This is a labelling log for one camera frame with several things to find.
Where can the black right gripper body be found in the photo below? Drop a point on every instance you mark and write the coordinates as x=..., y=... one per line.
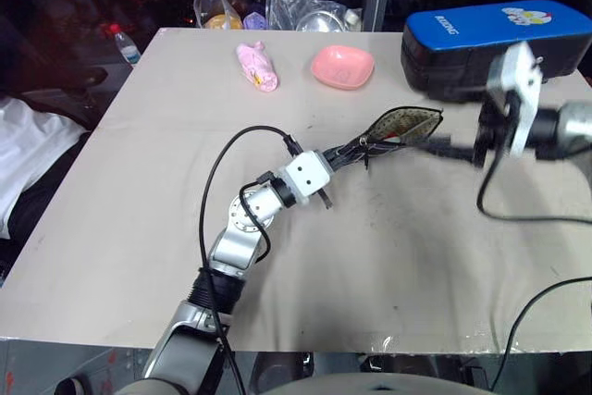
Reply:
x=488, y=140

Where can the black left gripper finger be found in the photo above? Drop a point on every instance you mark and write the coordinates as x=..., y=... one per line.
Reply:
x=353, y=160
x=352, y=149

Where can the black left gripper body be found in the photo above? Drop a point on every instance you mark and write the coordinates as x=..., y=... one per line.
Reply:
x=331, y=158

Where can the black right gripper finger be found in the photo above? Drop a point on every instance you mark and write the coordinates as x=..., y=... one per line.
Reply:
x=448, y=152
x=455, y=141

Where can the red and black marker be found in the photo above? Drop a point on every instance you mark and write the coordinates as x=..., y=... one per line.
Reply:
x=392, y=136

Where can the patterned pouch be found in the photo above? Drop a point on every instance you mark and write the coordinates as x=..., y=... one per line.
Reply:
x=409, y=124

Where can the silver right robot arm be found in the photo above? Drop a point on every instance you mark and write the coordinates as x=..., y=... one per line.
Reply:
x=571, y=127

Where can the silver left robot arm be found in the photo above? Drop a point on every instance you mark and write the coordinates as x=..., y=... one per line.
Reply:
x=236, y=247

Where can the pink plastic bowl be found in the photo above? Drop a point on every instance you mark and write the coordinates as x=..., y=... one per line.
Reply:
x=342, y=66

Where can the blue and black boxing pad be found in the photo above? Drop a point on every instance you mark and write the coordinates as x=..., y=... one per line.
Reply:
x=462, y=43

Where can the small white bottle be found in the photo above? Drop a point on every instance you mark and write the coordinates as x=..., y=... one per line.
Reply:
x=353, y=19

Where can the purple small object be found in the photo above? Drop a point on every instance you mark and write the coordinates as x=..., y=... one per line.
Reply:
x=254, y=21

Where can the crumpled clear plastic bag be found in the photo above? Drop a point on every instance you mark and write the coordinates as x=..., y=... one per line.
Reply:
x=287, y=2

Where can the orange round object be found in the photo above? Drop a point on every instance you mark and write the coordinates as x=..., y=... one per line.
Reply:
x=224, y=21

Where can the clear zip bag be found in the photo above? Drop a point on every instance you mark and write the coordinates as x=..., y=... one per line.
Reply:
x=210, y=2

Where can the red-capped water bottle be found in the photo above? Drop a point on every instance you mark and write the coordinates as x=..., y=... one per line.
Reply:
x=126, y=48

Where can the black office chair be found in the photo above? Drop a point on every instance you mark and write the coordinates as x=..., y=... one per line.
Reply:
x=90, y=82

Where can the person's white clothing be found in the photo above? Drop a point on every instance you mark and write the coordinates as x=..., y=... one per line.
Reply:
x=32, y=145

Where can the dark rounded shape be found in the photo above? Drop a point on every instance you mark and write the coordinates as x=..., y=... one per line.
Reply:
x=73, y=386

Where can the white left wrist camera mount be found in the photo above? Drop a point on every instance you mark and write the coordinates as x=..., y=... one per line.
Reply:
x=306, y=174

